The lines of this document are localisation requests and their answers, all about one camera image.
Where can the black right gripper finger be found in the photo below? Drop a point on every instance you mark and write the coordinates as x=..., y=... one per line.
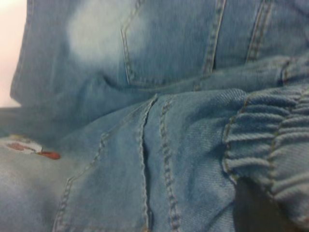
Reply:
x=253, y=212

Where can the blue denim shorts basketball print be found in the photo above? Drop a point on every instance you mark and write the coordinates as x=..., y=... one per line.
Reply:
x=169, y=145

